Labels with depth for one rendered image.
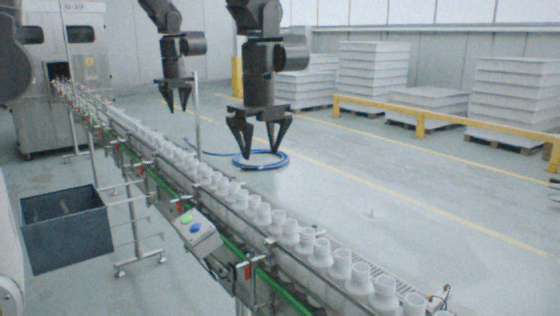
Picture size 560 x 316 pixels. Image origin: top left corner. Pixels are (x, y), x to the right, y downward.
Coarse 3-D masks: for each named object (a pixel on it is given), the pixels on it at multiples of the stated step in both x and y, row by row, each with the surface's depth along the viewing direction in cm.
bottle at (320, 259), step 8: (320, 240) 84; (328, 240) 83; (320, 248) 81; (328, 248) 81; (312, 256) 83; (320, 256) 81; (328, 256) 82; (312, 264) 82; (320, 264) 81; (328, 264) 81; (320, 272) 81; (312, 280) 83; (320, 280) 82; (312, 288) 83; (320, 288) 82; (320, 296) 83; (312, 304) 85
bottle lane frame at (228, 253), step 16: (96, 128) 277; (128, 160) 204; (128, 176) 212; (160, 192) 163; (160, 208) 168; (176, 208) 148; (224, 240) 114; (224, 256) 116; (240, 256) 106; (240, 272) 109; (256, 272) 100; (240, 288) 111; (256, 288) 102; (272, 288) 94; (272, 304) 96; (288, 304) 89
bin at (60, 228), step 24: (72, 192) 166; (96, 192) 163; (24, 216) 156; (48, 216) 162; (72, 216) 140; (96, 216) 146; (24, 240) 132; (48, 240) 137; (72, 240) 142; (96, 240) 148; (48, 264) 139; (72, 264) 145
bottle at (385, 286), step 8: (376, 280) 69; (384, 280) 71; (392, 280) 69; (376, 288) 69; (384, 288) 67; (392, 288) 68; (368, 296) 71; (376, 296) 69; (384, 296) 68; (392, 296) 68; (368, 304) 70; (376, 304) 68; (384, 304) 68; (392, 304) 68; (376, 312) 68; (384, 312) 68; (392, 312) 68
